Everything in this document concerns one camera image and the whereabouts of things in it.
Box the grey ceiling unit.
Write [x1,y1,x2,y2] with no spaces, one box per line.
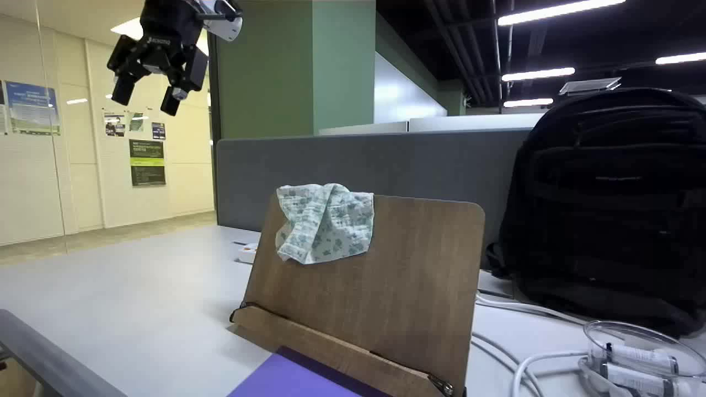
[559,74,625,100]

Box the long ceiling light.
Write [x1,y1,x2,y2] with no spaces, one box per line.
[496,0,628,29]
[501,95,557,111]
[653,48,706,69]
[501,63,579,84]

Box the square ceiling light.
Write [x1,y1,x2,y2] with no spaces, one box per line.
[108,15,149,44]

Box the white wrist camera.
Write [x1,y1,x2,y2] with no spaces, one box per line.
[193,0,246,44]

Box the narrow green pillar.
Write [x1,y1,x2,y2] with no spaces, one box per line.
[437,76,471,117]

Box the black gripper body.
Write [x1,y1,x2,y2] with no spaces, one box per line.
[139,0,205,52]

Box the clear looped cable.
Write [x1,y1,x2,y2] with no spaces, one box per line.
[582,318,706,379]

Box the black backpack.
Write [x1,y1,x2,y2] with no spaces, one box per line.
[483,84,706,340]

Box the wooden book stand board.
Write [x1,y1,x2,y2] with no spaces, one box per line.
[228,192,487,397]

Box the grey office partition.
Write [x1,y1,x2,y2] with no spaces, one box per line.
[214,129,534,269]

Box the white power strip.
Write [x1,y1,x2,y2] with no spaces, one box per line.
[231,239,261,266]

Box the purple paper sheet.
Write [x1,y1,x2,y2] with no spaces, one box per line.
[228,347,392,397]

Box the blue and white poster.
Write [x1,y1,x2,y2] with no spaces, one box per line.
[5,80,63,136]

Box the wide green pillar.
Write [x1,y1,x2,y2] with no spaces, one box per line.
[208,0,378,141]

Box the green wall sign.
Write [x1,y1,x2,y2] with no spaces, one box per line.
[128,136,168,160]
[131,164,168,189]

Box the white cable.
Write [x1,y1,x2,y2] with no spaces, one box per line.
[475,288,591,327]
[471,331,548,397]

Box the white floral cloth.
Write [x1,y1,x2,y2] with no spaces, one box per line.
[274,180,378,266]

